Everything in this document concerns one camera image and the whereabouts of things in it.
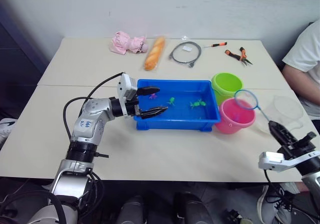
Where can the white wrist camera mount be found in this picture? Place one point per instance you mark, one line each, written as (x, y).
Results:
(275, 160)
(127, 85)

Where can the orange black screwdriver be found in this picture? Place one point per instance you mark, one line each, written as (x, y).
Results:
(220, 44)

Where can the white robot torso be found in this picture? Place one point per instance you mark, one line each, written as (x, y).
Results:
(47, 215)

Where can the dark rounded shape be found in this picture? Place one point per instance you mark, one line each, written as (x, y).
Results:
(133, 210)
(191, 209)

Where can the orange black pliers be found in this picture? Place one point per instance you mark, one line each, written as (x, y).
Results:
(236, 56)

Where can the clear plastic cup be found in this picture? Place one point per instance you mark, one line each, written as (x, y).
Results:
(298, 109)

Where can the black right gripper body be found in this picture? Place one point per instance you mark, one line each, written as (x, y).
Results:
(297, 146)

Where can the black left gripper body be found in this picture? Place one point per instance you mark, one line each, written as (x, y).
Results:
(131, 109)

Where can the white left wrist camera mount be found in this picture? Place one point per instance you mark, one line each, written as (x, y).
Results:
(127, 85)

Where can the toy baguette bread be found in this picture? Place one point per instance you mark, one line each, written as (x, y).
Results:
(155, 53)

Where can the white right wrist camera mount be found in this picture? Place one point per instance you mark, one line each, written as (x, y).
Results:
(275, 160)

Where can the green toy fish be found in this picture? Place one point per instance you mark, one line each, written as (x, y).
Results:
(171, 101)
(202, 103)
(193, 104)

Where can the blue plastic tub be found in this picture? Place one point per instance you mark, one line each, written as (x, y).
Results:
(175, 124)

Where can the blue hand fishing net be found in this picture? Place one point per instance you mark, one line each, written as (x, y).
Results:
(257, 105)

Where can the green plastic bucket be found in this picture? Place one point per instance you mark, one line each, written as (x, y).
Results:
(222, 95)

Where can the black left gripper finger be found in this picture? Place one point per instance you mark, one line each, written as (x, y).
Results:
(153, 112)
(148, 90)

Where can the person in white shirt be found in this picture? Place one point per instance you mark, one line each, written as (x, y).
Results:
(306, 49)

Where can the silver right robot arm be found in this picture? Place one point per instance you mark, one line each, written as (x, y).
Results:
(311, 179)

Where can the purple toy fish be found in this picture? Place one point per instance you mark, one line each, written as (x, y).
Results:
(153, 96)

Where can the grey white sneaker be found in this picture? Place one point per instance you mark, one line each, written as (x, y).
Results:
(265, 199)

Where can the pink plastic bucket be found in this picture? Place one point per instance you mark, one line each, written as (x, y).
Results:
(232, 126)

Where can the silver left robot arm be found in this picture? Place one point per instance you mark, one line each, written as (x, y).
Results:
(86, 128)

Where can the white black sneaker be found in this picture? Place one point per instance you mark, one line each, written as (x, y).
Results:
(6, 126)

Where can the pink crumpled cloth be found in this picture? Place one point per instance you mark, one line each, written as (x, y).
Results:
(125, 43)

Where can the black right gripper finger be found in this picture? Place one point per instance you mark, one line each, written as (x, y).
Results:
(285, 134)
(275, 133)

